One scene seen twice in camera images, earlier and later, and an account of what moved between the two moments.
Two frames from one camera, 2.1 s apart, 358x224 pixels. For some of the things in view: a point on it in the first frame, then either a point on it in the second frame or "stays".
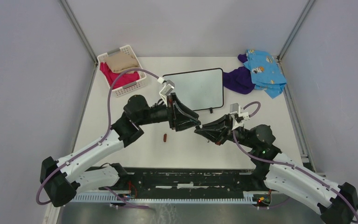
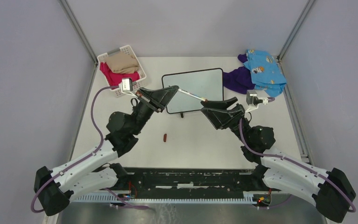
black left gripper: (179, 116) -> (157, 100)
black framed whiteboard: (199, 89) stays
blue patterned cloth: (265, 72) stays
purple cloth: (239, 80) stays
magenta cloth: (125, 79) stays
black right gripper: (218, 131) -> (218, 117)
